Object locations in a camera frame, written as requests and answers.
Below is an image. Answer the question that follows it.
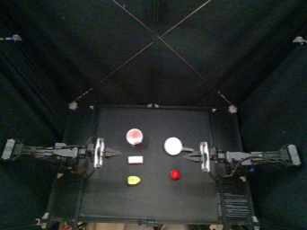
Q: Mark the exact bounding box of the red toy apple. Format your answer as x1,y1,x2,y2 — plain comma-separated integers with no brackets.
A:
169,169,183,181

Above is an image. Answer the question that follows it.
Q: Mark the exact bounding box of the white toy block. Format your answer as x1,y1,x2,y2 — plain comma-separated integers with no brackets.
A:
127,155,145,164

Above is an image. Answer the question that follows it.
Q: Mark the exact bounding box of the green toy star fruit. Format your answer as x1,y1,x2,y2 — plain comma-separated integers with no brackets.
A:
125,175,143,186

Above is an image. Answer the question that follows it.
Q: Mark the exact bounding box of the black vented control box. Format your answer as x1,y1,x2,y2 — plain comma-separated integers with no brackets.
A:
218,191,256,226

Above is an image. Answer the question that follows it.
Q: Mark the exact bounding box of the red toy pot with handle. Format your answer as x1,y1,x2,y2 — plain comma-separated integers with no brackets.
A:
124,128,145,146

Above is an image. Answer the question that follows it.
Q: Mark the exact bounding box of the thin diagonal brace wire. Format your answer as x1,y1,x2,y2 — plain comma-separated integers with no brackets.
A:
72,0,212,104
111,0,235,109

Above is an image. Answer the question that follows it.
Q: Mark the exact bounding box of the vertical metal frame post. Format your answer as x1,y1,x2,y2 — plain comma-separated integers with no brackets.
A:
151,0,159,106

